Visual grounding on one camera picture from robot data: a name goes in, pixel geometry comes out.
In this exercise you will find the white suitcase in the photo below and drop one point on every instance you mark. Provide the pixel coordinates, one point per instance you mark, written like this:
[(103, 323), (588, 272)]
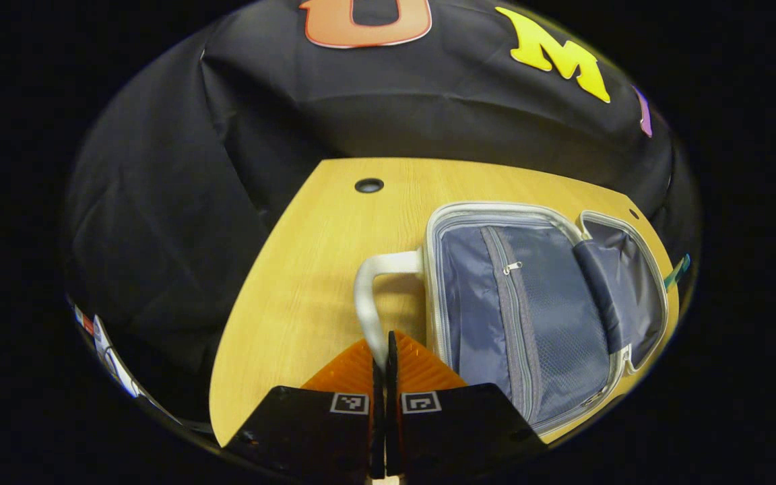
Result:
[(482, 303)]

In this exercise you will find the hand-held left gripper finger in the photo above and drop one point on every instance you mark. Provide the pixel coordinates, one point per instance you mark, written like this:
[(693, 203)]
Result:
[(378, 431), (392, 417)]

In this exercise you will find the colourful background clutter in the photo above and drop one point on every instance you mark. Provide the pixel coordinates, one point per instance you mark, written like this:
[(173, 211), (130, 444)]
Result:
[(108, 350)]

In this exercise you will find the black backdrop cloth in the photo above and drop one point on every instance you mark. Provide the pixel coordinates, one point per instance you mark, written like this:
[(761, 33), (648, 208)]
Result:
[(192, 202)]

